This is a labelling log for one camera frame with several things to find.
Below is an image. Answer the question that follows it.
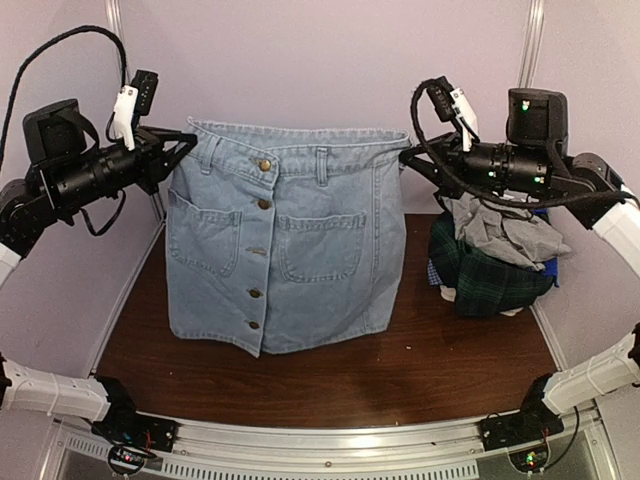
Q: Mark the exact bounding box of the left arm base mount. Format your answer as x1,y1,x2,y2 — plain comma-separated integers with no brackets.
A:
87,398,178,478

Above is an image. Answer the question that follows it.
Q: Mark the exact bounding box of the right aluminium post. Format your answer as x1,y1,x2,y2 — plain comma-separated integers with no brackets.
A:
517,0,546,88

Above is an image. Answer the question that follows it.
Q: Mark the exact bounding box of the blue checked cloth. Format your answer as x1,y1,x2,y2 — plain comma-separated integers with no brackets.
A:
427,260,444,286

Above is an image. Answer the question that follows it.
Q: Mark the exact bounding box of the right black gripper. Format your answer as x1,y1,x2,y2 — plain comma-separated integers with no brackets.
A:
400,128,551,200

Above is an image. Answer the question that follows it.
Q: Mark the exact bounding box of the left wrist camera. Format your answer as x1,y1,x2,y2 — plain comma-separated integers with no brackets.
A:
110,70,159,151

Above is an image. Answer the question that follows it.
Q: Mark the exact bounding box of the grey shirt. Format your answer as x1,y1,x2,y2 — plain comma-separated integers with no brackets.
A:
442,194,572,272

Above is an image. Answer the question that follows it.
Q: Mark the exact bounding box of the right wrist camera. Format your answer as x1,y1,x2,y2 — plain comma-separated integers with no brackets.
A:
427,76,480,152

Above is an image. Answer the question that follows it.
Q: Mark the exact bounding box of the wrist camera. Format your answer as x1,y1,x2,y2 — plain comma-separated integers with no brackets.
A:
110,70,159,151
427,76,480,152

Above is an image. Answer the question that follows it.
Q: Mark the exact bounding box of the left aluminium post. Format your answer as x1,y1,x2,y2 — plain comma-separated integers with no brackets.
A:
104,0,166,222

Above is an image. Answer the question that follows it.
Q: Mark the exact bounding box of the light blue denim skirt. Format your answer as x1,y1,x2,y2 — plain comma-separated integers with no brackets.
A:
166,119,410,356

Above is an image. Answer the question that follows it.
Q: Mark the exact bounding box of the aluminium front rail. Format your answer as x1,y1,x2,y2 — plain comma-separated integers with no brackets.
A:
49,389,616,480

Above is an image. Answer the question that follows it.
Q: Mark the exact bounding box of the dark green plaid garment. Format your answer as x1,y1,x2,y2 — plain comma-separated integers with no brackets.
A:
428,212,553,317

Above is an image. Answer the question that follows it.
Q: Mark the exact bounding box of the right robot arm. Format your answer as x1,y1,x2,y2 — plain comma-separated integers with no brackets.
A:
400,78,639,314

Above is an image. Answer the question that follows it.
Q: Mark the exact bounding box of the left black cable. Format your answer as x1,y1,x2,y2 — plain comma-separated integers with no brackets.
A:
0,26,129,166

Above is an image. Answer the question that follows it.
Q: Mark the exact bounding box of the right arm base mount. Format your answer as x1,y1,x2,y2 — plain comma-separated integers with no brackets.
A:
478,388,564,474

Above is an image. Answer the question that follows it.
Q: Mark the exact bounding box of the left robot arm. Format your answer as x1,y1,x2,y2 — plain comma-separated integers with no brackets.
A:
1,88,197,444

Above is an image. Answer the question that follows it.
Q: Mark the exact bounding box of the aluminium post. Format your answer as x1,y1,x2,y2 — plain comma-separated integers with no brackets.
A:
104,0,166,222
517,0,546,88

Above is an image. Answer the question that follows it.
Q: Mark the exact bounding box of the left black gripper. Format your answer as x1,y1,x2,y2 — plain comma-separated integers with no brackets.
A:
54,125,198,212

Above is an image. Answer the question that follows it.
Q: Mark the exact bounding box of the black cable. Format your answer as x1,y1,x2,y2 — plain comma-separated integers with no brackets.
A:
410,79,629,210
0,26,129,166

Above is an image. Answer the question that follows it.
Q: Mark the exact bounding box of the right black cable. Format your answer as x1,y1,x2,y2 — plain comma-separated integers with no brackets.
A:
410,79,629,210

